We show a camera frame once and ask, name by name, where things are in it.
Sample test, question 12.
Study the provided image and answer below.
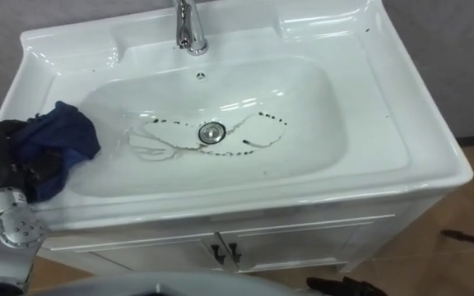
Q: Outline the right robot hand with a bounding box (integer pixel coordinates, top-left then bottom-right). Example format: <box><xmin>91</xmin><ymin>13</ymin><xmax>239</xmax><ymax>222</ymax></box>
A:
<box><xmin>305</xmin><ymin>275</ymin><xmax>388</xmax><ymax>296</ymax></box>

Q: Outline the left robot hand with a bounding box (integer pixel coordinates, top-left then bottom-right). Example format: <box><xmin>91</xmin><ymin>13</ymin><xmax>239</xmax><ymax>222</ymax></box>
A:
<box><xmin>0</xmin><ymin>118</ymin><xmax>65</xmax><ymax>206</ymax></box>

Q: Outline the dark blue cloth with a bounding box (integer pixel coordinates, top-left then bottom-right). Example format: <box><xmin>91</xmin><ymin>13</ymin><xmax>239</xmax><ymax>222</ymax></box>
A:
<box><xmin>12</xmin><ymin>100</ymin><xmax>101</xmax><ymax>203</ymax></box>

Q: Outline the black tripod leg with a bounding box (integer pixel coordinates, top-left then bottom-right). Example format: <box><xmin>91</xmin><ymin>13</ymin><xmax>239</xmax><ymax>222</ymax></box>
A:
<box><xmin>440</xmin><ymin>229</ymin><xmax>474</xmax><ymax>252</ymax></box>

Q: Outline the robot body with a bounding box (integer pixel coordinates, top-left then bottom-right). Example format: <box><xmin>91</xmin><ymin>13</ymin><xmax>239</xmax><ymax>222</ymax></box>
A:
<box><xmin>26</xmin><ymin>271</ymin><xmax>324</xmax><ymax>296</ymax></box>

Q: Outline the chrome drain plug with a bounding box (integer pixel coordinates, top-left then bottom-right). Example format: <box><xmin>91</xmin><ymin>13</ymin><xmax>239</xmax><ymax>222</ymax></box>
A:
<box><xmin>197</xmin><ymin>121</ymin><xmax>227</xmax><ymax>146</ymax></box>

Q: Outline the white washbasin cabinet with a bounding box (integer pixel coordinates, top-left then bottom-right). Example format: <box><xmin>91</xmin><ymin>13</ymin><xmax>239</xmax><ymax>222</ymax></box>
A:
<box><xmin>0</xmin><ymin>0</ymin><xmax>474</xmax><ymax>275</ymax></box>

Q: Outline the chrome faucet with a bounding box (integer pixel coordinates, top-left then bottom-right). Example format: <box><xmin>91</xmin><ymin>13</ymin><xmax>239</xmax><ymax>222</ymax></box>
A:
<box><xmin>174</xmin><ymin>0</ymin><xmax>210</xmax><ymax>57</ymax></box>

